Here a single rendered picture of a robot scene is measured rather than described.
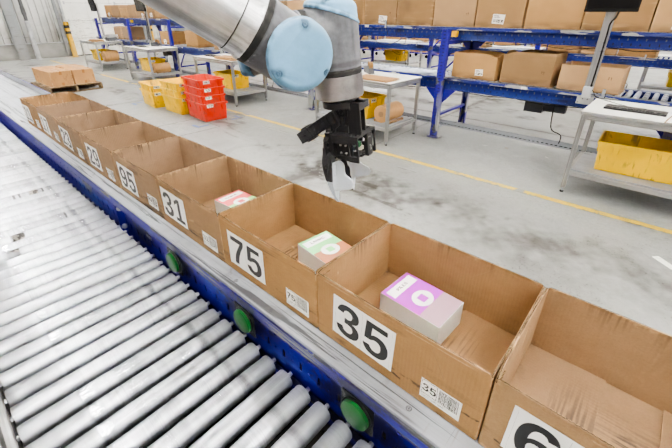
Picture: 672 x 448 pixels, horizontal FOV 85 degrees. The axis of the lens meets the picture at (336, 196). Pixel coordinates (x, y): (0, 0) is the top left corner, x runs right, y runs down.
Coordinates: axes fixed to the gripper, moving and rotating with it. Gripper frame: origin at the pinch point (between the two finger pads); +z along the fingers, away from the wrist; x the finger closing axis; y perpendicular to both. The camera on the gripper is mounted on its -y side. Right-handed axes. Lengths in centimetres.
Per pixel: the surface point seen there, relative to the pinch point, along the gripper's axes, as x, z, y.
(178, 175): 8, 13, -78
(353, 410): -22.8, 37.3, 12.6
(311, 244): 7.3, 25.0, -18.5
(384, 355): -14.8, 27.5, 16.2
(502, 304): 12.0, 29.8, 33.0
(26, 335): -50, 37, -79
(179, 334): -26, 41, -43
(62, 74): 288, 34, -886
